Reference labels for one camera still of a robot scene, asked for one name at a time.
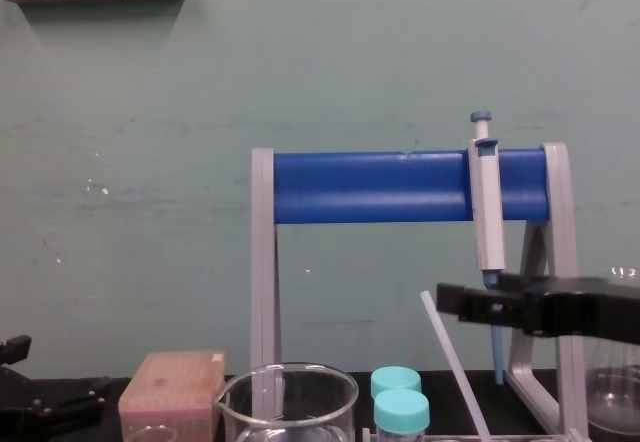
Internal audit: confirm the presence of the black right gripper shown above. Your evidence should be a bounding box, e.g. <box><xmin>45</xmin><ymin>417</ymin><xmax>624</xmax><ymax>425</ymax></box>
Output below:
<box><xmin>435</xmin><ymin>272</ymin><xmax>640</xmax><ymax>348</ymax></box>

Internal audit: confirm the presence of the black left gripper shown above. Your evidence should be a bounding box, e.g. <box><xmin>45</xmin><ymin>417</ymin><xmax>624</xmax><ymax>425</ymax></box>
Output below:
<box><xmin>0</xmin><ymin>334</ymin><xmax>116</xmax><ymax>442</ymax></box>

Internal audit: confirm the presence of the clear glass stirring rod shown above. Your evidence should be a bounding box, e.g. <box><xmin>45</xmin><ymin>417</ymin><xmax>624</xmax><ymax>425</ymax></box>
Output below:
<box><xmin>420</xmin><ymin>290</ymin><xmax>493</xmax><ymax>439</ymax></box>

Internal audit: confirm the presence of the grey pipette with blue tip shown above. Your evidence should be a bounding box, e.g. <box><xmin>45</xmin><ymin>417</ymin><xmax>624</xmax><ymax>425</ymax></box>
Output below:
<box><xmin>468</xmin><ymin>111</ymin><xmax>508</xmax><ymax>387</ymax></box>

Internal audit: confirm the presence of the pink pipette tip box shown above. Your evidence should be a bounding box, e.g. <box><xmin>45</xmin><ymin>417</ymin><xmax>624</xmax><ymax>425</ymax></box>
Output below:
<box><xmin>118</xmin><ymin>350</ymin><xmax>227</xmax><ymax>442</ymax></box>

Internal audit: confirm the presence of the small bottle with teal cap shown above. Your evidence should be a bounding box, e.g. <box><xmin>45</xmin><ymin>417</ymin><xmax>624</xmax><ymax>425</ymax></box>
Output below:
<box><xmin>370</xmin><ymin>366</ymin><xmax>423</xmax><ymax>399</ymax></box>
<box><xmin>372</xmin><ymin>388</ymin><xmax>432</xmax><ymax>442</ymax></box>

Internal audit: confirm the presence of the clear glass conical flask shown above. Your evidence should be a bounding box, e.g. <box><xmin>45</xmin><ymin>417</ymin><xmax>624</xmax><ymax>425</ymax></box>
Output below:
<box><xmin>583</xmin><ymin>265</ymin><xmax>640</xmax><ymax>429</ymax></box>

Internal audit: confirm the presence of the clear plastic tube rack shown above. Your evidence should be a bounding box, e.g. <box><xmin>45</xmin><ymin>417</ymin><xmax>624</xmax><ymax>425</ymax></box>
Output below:
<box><xmin>361</xmin><ymin>427</ymin><xmax>592</xmax><ymax>442</ymax></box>

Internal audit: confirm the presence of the grey pipette stand blue bar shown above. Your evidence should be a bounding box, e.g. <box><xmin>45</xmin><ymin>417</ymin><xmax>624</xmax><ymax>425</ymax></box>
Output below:
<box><xmin>249</xmin><ymin>142</ymin><xmax>591</xmax><ymax>442</ymax></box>

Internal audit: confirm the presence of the large clear glass beaker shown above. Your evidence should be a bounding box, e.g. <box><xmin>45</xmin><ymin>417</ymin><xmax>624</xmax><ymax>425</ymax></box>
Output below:
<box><xmin>212</xmin><ymin>361</ymin><xmax>361</xmax><ymax>442</ymax></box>

